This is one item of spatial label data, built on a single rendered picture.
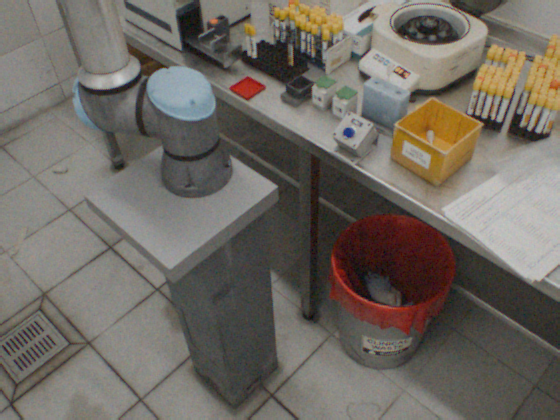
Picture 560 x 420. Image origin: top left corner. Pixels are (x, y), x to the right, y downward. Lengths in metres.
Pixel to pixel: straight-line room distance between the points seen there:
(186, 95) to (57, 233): 1.52
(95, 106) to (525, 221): 0.86
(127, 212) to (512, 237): 0.76
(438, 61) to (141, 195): 0.76
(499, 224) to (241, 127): 1.38
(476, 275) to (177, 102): 1.18
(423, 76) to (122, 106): 0.74
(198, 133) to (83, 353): 1.21
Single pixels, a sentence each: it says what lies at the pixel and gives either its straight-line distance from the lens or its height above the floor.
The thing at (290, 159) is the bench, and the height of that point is 0.27.
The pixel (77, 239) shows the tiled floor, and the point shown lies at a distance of 2.43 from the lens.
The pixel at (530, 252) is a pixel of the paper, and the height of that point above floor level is 0.89.
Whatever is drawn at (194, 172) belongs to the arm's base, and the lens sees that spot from 1.13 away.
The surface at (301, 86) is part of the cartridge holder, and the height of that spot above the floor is 0.89.
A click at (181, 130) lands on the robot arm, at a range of 1.07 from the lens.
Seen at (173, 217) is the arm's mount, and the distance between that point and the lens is 1.13.
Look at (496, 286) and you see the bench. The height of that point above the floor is 0.27.
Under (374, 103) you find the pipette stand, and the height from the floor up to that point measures 0.93.
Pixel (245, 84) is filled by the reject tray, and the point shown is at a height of 0.88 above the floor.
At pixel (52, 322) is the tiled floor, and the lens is 2.22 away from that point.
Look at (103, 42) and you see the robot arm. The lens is 1.05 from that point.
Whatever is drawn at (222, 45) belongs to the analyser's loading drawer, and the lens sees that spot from 1.59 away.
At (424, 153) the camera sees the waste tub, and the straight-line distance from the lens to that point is 1.22.
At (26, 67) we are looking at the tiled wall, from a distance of 3.01.
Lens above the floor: 1.75
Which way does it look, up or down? 48 degrees down
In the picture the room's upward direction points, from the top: 3 degrees counter-clockwise
